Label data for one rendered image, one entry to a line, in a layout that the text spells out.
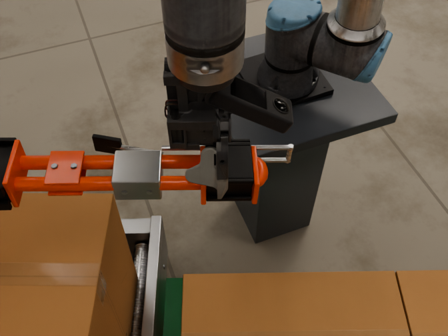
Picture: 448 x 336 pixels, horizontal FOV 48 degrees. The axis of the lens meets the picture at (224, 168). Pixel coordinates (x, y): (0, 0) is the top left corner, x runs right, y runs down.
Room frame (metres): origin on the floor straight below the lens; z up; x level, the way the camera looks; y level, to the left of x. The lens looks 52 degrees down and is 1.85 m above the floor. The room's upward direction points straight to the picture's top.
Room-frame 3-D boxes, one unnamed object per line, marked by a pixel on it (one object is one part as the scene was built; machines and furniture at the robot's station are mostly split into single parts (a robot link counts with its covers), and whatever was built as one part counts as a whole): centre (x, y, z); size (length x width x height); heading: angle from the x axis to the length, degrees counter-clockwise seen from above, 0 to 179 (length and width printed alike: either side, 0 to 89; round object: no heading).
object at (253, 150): (0.46, -0.01, 1.24); 0.08 x 0.07 x 0.05; 92
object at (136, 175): (0.46, 0.13, 1.24); 0.07 x 0.07 x 0.04; 2
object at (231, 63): (0.47, 0.02, 1.47); 0.10 x 0.09 x 0.05; 1
